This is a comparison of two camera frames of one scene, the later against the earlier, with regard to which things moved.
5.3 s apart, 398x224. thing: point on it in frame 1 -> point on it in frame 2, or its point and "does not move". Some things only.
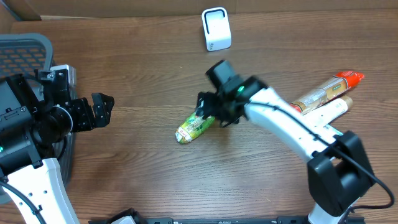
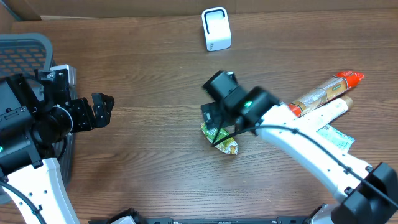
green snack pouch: (192, 127) -> (230, 146)
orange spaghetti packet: (341, 83) does not move
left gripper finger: (102, 105) does not move
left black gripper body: (82, 112) does not move
